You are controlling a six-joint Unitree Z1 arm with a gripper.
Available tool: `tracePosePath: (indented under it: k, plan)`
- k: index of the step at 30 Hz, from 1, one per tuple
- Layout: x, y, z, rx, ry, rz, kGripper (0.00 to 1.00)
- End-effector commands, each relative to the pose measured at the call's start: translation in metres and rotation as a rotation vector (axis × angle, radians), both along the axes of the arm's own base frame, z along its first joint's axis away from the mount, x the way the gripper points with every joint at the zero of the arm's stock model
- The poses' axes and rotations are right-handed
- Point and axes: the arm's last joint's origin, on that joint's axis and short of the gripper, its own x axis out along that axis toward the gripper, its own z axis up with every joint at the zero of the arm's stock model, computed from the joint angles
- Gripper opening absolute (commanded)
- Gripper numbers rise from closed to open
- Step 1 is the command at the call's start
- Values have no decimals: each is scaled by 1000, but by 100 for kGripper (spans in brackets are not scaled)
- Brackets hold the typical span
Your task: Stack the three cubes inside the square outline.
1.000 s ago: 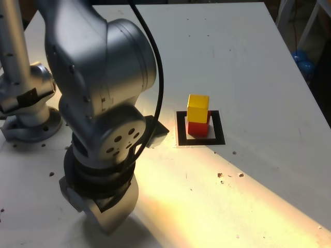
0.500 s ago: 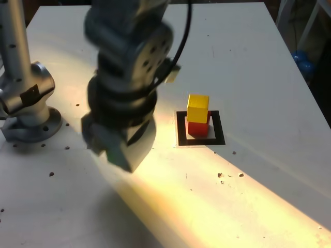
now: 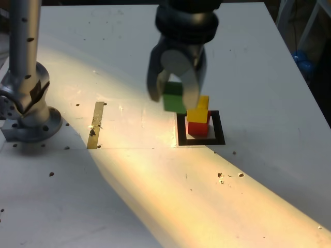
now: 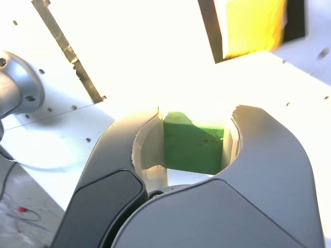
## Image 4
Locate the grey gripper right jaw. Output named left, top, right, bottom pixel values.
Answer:
left=99, top=104, right=325, bottom=248

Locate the thin cable with red plug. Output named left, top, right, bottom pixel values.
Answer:
left=0, top=160, right=50, bottom=233

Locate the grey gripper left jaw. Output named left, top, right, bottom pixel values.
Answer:
left=50, top=105, right=169, bottom=248

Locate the yellow cube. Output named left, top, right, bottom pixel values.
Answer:
left=222, top=0, right=288, bottom=59

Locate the black tape square outline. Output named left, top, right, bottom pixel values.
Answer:
left=198, top=0, right=306, bottom=64

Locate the green cube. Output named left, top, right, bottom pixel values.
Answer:
left=162, top=111, right=225, bottom=176

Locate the black tape strip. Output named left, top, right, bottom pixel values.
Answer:
left=31, top=0, right=104, bottom=104

